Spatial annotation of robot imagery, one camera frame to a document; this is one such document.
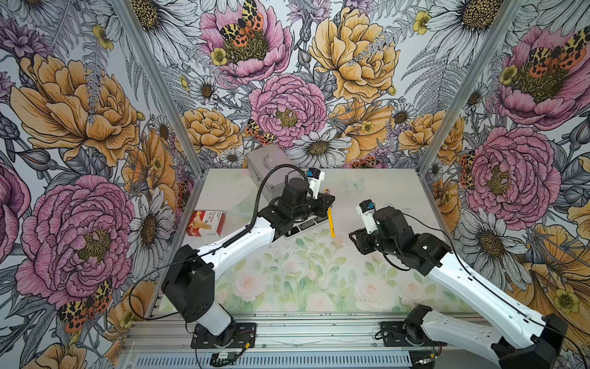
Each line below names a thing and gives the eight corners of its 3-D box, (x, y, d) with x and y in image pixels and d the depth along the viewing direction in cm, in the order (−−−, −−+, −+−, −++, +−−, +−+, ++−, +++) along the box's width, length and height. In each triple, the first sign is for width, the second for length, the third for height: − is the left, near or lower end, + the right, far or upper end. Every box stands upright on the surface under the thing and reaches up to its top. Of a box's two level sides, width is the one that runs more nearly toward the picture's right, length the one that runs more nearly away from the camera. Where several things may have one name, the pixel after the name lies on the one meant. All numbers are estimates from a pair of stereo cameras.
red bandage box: (188, 236, 98) (185, 232, 95) (196, 214, 105) (194, 210, 102) (221, 236, 98) (219, 232, 95) (226, 214, 105) (225, 210, 102)
